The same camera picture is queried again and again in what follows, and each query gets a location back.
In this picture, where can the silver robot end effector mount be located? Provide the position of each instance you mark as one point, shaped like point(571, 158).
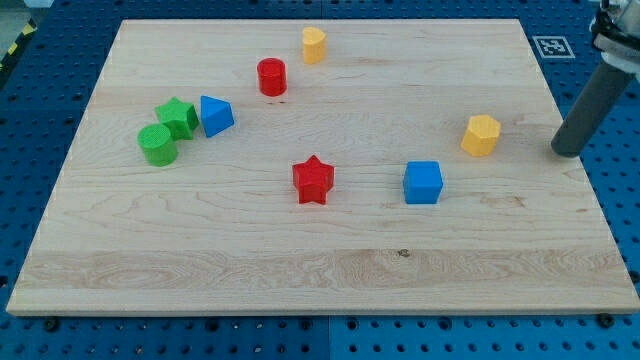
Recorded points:
point(615, 34)

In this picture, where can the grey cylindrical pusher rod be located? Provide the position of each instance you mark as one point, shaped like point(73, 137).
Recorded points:
point(594, 103)

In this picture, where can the yellow hexagon block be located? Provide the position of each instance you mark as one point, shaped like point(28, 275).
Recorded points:
point(481, 135)

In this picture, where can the white fiducial marker tag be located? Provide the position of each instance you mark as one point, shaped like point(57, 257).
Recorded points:
point(553, 47)

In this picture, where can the blue cube block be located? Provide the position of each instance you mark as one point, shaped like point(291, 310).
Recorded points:
point(422, 182)

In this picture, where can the red star block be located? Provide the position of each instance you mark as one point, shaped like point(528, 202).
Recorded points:
point(313, 179)

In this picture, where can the red cylinder block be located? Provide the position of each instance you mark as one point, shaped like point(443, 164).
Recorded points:
point(272, 77)

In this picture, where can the light wooden board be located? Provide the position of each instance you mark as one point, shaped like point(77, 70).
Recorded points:
point(219, 231)

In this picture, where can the blue triangle block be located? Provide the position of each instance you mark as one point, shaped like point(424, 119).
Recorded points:
point(216, 115)

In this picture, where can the green star block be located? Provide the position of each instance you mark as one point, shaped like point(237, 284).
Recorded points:
point(179, 116)

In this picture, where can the green cylinder block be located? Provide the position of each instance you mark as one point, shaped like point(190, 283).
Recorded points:
point(157, 145)

